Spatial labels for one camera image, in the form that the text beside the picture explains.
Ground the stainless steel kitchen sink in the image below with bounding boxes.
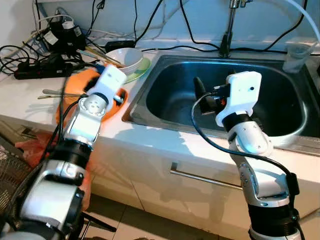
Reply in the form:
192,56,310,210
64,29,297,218
122,52,320,156

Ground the light green plate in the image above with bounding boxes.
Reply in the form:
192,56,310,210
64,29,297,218
120,57,152,84

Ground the white ceramic bowl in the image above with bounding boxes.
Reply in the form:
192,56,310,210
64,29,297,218
105,48,144,76

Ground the wooden chopstick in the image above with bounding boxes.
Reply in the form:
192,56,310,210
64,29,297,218
77,47,125,67
82,52,118,68

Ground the small flat black adapter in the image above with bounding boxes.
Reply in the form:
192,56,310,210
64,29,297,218
105,40,136,51

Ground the chrome sink faucet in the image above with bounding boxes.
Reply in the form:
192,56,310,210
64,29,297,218
219,0,251,57

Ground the black power strip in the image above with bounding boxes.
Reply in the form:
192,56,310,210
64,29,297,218
14,64,73,81

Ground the black labelled power brick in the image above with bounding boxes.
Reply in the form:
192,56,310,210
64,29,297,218
42,22,86,55

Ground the orange plastic bag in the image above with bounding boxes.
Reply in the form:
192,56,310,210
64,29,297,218
15,132,93,211

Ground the white sink counter cabinet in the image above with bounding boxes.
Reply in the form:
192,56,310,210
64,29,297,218
0,117,320,240

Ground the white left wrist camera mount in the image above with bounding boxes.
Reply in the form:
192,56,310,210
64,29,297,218
92,64,127,103

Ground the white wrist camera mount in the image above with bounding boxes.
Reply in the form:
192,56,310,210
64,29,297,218
92,64,127,103
216,71,263,127

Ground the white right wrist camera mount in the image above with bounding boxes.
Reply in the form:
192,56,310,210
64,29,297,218
216,71,263,127

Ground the black wall cable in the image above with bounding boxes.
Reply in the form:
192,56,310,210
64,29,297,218
178,0,223,52
132,0,166,46
235,0,308,53

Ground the short metal cabinet handle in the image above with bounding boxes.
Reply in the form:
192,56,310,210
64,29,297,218
20,127,38,140

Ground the wire grille floor fan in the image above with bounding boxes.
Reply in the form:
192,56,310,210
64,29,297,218
0,140,46,231

